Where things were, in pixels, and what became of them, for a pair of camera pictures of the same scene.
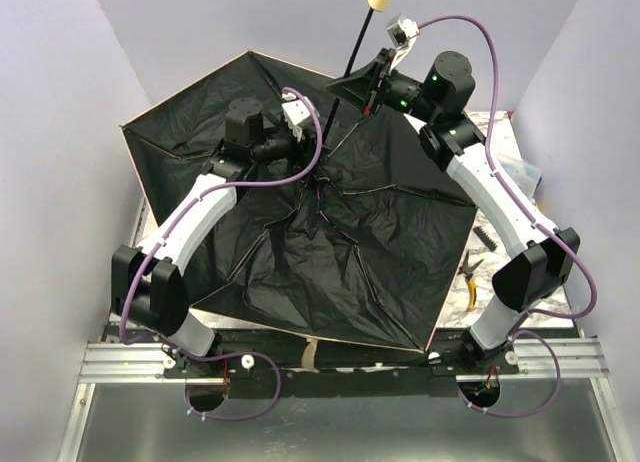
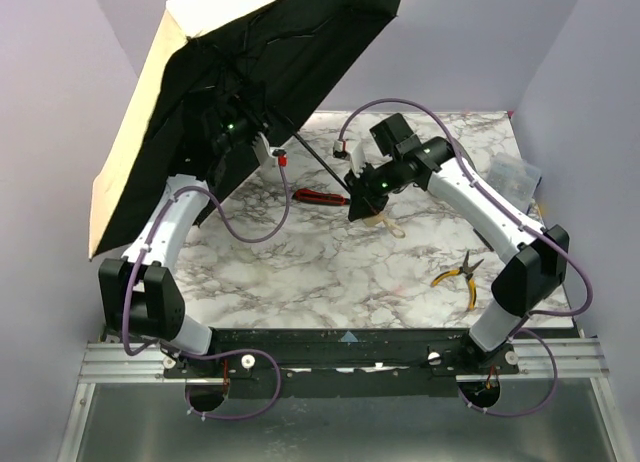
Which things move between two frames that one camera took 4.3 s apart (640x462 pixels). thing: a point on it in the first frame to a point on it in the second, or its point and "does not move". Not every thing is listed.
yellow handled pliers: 467,270 does not move
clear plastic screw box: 526,176 does not move
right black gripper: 379,80 to 364,192
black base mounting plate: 255,366 does not move
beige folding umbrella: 362,242 to 221,67
